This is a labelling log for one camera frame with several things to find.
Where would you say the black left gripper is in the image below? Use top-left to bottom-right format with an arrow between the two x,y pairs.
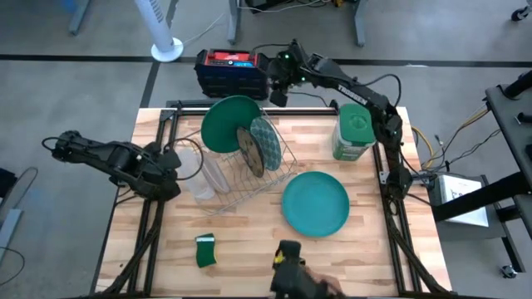
135,141 -> 183,172

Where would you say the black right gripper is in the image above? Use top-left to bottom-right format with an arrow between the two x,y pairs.
268,39 -> 323,91

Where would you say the green plate with white sticker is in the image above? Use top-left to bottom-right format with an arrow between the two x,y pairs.
200,95 -> 264,154

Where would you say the white plate with green dots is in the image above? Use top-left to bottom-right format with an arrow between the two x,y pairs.
249,115 -> 283,173

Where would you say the white wire dish rack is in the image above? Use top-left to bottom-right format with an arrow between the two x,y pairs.
172,108 -> 299,217

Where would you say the plain green plate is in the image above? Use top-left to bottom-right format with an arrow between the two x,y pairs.
281,170 -> 352,239

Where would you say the clear plastic container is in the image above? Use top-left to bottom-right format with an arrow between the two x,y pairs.
175,147 -> 217,205

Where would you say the translucent white plate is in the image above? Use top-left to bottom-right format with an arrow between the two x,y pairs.
200,152 -> 232,195

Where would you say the red and black power station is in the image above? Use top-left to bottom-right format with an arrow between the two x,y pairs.
194,48 -> 271,100

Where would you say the green Cascade detergent tub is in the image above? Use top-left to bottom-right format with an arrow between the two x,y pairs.
331,103 -> 379,162

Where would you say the green sponge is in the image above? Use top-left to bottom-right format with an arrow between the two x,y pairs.
195,233 -> 219,269

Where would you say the white tower fan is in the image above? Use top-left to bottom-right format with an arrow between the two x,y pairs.
132,0 -> 185,63

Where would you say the black handheld device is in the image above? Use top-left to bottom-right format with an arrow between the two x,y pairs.
268,239 -> 321,299

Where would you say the person's hand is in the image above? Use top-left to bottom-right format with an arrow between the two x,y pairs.
305,267 -> 345,299

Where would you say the white printed manual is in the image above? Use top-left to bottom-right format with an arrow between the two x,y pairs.
438,174 -> 490,228

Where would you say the black metal cart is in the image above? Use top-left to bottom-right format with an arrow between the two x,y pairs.
431,69 -> 532,275

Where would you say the black caster wheel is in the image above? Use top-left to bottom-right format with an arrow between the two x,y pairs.
510,4 -> 532,22
500,263 -> 519,280

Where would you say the grey box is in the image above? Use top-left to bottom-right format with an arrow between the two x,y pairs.
426,173 -> 506,243

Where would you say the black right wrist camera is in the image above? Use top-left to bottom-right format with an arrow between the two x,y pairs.
268,88 -> 289,109

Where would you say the black power cable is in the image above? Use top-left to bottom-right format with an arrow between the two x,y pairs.
288,90 -> 340,110

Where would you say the black aluminium extrusion frame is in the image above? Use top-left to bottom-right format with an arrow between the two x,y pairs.
89,98 -> 454,299

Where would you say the white floor cable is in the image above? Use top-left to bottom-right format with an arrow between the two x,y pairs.
182,11 -> 226,46

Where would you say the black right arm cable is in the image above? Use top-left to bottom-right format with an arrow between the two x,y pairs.
352,73 -> 403,110

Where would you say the thin black floor cable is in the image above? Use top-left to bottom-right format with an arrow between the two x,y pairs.
0,245 -> 27,287

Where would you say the yellow cable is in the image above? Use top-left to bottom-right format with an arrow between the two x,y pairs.
411,104 -> 490,167

